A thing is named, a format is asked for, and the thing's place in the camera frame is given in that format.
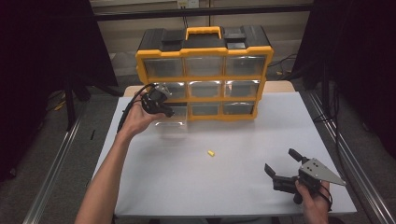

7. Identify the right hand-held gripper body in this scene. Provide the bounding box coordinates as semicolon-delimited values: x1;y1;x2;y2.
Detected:
273;158;347;204

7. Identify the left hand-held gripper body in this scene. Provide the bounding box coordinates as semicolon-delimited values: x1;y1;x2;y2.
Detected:
141;83;173;115

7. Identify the clear plastic drawer bin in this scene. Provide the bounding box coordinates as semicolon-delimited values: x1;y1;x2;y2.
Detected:
154;104;189;133

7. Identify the yellow black drawer organizer cabinet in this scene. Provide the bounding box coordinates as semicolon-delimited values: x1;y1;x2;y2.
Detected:
134;25;275;123

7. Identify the person's left hand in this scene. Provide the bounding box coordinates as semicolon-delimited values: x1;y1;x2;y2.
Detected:
120;92;166;138

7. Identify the person's right hand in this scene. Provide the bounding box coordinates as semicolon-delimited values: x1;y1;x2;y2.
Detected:
294;179;332;224

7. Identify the grid of clear drawers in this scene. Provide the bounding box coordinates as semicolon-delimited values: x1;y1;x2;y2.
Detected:
143;56;267;117

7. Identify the white table cover sheet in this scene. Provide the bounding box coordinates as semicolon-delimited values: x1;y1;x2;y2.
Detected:
92;91;358;218

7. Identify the black stand pole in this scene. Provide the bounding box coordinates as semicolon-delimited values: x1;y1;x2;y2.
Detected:
64;74;78;132
321;62;332;122

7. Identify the yellow floor piece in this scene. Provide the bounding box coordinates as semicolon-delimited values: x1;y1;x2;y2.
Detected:
46;92;68;113

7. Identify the black horizontal bar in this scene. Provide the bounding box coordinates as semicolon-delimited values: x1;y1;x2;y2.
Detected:
92;3;314;22

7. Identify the black curtain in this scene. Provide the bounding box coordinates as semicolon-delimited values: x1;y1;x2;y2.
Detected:
0;0;119;181
292;0;396;160

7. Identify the right hand-held gripper black cable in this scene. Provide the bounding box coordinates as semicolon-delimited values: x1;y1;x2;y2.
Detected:
317;186;333;213

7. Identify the aluminium floor rail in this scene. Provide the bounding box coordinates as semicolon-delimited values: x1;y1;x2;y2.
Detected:
306;91;396;224
22;102;88;224

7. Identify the black floor cable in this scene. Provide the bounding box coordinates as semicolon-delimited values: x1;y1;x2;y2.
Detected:
312;88;341;124
267;52;298;68

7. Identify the black hanging cable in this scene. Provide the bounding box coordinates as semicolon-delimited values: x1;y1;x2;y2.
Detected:
181;7;190;29

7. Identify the white wall socket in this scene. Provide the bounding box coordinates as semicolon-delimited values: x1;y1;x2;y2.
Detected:
177;0;200;9

